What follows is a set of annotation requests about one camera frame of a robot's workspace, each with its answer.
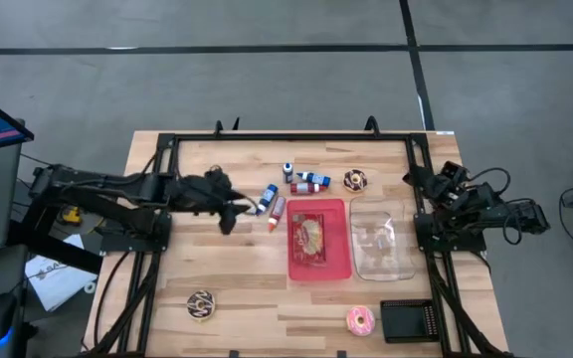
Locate yellow tool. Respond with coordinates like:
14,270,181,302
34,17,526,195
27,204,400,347
57,205,84,228

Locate black metal table frame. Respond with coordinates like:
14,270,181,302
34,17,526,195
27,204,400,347
87,131,511,358

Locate chocolate frosted donut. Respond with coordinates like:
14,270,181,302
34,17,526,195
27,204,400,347
185,288,217,322
342,168,369,194

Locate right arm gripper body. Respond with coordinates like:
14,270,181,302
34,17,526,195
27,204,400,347
433,159,473,211

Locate blue bottle white label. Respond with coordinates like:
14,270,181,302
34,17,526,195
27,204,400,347
295,170,332,188
255,183,280,217

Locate clear plastic container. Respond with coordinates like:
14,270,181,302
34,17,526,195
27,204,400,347
348,196,417,282

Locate black plastic tray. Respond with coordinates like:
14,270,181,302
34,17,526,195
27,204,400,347
379,298,441,345

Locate red bottle white label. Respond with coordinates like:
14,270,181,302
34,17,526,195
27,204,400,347
289,181,328,196

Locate white printed paper sheet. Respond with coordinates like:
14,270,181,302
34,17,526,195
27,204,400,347
24,233,99,312

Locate black support beam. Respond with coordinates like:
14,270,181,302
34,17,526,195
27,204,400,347
7,186,104,275

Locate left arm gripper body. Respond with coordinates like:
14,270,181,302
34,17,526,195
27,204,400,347
166,167,236,213

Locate orange capped red bottle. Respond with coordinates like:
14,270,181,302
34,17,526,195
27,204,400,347
267,195,287,234

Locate pink frosted donut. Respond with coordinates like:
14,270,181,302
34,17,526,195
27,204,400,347
345,304,377,338

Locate red snack packet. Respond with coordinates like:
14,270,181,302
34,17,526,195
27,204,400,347
290,212,327,269

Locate black table clamp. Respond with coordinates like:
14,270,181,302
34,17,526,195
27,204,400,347
213,116,241,136
363,114,382,136

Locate red plastic tray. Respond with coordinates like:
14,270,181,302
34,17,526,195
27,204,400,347
286,197,354,282

